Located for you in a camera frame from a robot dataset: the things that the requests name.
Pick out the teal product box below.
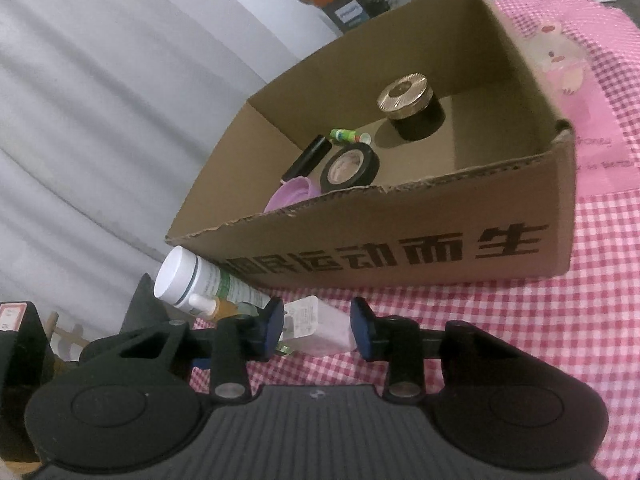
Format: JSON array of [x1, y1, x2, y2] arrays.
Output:
[[322, 0, 373, 36]]

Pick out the green dropper bottle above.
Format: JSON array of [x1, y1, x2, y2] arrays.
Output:
[[189, 294, 261, 322]]

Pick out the black cylindrical tube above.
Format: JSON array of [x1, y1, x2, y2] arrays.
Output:
[[281, 134, 332, 183]]

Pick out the pink checked tablecloth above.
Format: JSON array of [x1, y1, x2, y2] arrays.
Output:
[[190, 0, 640, 480]]

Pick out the black tape roll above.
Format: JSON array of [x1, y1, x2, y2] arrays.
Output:
[[320, 142, 381, 193]]

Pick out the brown cardboard box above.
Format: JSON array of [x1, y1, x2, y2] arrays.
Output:
[[166, 0, 578, 292]]

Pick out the white supplement bottle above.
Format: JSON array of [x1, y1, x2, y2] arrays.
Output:
[[154, 246, 273, 318]]

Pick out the white charger plug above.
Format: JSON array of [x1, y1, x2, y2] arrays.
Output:
[[280, 295, 357, 357]]

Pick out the white curtain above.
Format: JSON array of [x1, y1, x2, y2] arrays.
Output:
[[0, 0, 346, 311]]

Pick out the green lip balm tube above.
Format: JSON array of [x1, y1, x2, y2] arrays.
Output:
[[329, 128, 373, 145]]

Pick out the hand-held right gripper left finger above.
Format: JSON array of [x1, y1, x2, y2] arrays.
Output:
[[87, 297, 286, 403]]

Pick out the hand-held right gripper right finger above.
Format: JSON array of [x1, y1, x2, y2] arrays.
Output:
[[350, 297, 521, 406]]

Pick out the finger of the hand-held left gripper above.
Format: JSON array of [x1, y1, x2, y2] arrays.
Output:
[[122, 272, 170, 335]]

